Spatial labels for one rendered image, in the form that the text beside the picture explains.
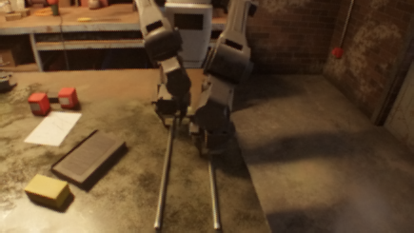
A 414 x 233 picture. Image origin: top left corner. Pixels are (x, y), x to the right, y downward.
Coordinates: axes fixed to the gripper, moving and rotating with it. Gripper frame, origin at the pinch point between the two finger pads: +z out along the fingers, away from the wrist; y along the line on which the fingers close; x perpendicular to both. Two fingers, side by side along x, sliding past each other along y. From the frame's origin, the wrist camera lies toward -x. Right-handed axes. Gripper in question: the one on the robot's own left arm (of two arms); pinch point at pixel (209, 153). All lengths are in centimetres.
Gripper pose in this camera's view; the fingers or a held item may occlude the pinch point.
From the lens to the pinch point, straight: 65.8
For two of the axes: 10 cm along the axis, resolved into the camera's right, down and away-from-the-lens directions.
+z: -0.6, 8.5, 5.3
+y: 10.0, 0.1, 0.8
